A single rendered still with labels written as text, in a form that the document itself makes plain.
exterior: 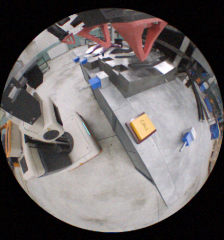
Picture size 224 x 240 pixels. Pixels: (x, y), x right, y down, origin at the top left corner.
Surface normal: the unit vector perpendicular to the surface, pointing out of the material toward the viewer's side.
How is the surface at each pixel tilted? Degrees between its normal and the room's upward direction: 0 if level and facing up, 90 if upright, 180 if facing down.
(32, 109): 90
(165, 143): 0
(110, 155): 0
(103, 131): 0
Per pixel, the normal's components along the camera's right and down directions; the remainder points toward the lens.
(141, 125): -0.01, -0.35
